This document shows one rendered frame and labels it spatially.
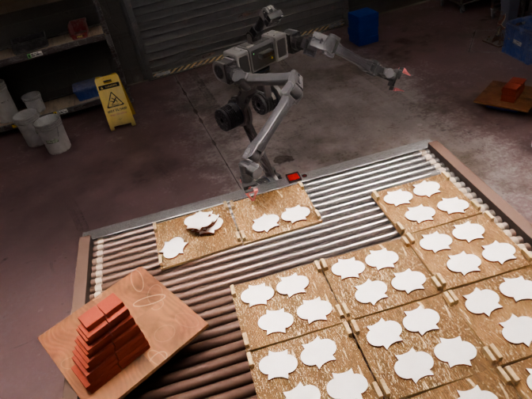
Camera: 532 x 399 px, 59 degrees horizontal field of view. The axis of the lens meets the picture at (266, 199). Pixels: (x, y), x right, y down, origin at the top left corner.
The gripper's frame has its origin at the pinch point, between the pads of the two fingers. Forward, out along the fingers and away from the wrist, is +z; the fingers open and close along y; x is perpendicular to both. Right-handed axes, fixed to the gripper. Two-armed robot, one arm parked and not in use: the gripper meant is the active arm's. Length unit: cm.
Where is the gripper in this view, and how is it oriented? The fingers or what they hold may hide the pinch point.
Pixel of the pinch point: (250, 194)
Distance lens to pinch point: 247.5
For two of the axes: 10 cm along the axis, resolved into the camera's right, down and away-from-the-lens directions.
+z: 1.6, 7.8, 6.1
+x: -9.6, 2.7, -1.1
